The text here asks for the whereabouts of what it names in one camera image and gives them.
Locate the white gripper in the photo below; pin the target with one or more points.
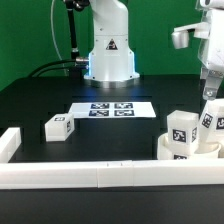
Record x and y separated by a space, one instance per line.
210 30

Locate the white round stool seat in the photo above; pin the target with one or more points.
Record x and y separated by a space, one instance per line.
165 151

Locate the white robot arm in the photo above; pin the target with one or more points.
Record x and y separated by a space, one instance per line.
124 47

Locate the white marker sheet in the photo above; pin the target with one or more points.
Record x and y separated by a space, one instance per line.
113 110

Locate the white U-shaped fence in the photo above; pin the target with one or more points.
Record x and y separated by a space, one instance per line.
101 174

